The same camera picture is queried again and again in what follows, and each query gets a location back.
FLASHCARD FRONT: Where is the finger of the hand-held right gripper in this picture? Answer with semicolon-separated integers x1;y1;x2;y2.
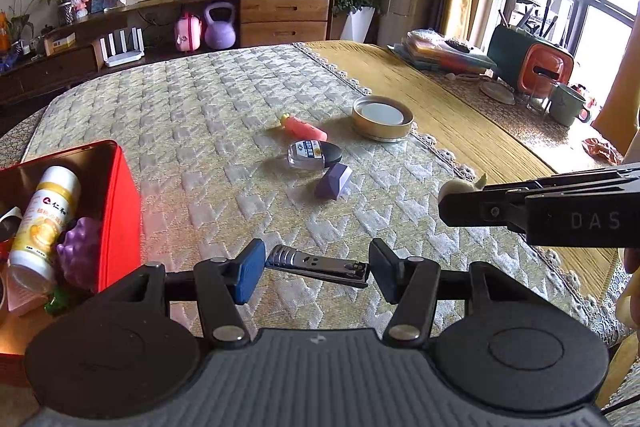
482;163;640;195
439;189;528;233

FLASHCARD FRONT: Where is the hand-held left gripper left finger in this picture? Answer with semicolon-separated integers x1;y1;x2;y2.
107;238;267;349

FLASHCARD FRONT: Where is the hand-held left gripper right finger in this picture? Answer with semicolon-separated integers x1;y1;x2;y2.
369;238;531;349

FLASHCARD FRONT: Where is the small white figurine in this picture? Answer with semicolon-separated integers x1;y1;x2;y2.
439;173;488;208

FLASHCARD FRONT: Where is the silver nail clipper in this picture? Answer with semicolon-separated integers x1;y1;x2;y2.
265;244;372;289

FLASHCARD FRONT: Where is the red metal tin box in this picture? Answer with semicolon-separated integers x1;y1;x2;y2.
0;139;143;388

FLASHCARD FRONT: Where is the purple grape toy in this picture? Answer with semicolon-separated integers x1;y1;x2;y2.
56;217;103;290

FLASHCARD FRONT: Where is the small green toy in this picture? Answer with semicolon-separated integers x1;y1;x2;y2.
44;288;69;314

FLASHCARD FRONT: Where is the white bottle yellow label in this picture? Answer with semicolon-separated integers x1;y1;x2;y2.
9;165;82;293

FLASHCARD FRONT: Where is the small pink box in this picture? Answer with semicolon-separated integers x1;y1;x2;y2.
7;274;56;319

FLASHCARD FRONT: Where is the person's right hand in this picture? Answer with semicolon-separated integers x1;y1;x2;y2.
616;247;640;325

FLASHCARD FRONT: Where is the orange snack packet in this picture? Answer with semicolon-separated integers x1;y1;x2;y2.
582;138;623;165

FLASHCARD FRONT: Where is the green mug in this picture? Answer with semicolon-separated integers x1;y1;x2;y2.
548;83;592;128

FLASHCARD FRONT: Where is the tan fabric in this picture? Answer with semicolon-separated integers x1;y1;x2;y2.
591;34;640;158

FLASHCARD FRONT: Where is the clear glass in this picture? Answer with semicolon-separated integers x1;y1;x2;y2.
525;74;558;112

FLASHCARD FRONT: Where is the purple wedge block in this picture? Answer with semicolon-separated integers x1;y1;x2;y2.
315;163;352;201

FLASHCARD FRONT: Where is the round coaster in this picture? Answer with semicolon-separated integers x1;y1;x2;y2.
479;79;516;104

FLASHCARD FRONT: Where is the round gold tin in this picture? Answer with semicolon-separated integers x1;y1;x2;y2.
351;96;416;142

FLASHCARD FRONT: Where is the clear bottle black cap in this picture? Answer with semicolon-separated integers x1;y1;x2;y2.
287;139;343;171

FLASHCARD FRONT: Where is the green orange box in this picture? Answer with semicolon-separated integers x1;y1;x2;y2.
487;24;576;100

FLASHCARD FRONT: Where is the pink tube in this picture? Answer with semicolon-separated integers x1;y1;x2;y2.
279;113;328;142

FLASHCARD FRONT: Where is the stack of folded cloths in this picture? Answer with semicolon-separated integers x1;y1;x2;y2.
387;29;498;75

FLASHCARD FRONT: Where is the quilted cream mat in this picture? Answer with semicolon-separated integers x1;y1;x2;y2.
0;43;586;338

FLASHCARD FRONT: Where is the purple kettlebell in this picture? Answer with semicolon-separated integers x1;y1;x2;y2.
202;3;237;49

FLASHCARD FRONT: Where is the pink toy suitcase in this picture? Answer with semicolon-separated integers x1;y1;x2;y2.
174;12;203;52

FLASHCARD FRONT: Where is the white router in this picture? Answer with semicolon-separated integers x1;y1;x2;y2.
97;28;146;68

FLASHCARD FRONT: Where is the wooden media cabinet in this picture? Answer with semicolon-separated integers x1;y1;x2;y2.
0;0;335;105

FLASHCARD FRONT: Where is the small white box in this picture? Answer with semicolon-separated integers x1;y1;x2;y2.
44;32;77;56

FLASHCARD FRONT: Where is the thin leafy potted plant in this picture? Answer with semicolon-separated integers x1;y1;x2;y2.
7;0;36;42

